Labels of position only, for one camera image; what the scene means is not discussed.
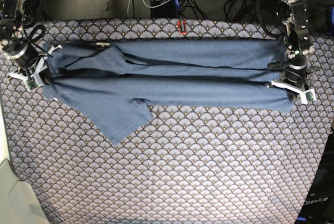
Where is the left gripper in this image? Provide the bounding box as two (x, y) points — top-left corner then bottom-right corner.
(281, 61), (312, 100)

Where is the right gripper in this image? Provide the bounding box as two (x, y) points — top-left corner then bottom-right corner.
(4, 41), (51, 85)

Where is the blue T-shirt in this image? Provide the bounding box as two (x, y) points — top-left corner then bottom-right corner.
(43, 40), (293, 145)

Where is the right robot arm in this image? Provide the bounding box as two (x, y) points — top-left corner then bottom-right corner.
(1, 0), (51, 91)

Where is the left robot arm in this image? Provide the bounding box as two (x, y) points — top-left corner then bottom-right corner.
(256, 0), (316, 104)

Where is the blue clamp right edge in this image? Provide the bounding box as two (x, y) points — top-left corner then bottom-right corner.
(326, 6), (334, 35)

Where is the black OpenArm base panel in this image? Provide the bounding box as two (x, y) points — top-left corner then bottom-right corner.
(295, 133), (333, 223)

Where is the red and black clamp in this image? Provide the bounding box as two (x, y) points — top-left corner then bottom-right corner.
(177, 20), (187, 35)

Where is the beige furniture corner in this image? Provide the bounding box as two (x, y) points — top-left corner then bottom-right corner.
(1, 105), (49, 223)

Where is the fan-patterned tablecloth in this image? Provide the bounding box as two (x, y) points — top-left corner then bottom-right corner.
(1, 34), (333, 223)

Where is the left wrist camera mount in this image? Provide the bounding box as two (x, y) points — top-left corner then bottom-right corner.
(267, 80), (317, 105)

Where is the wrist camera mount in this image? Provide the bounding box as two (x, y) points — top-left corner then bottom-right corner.
(267, 80), (317, 105)
(8, 45), (62, 92)

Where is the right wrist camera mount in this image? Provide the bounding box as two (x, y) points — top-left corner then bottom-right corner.
(8, 45), (62, 92)

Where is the black box with cables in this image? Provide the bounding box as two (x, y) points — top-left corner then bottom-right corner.
(150, 0), (176, 19)

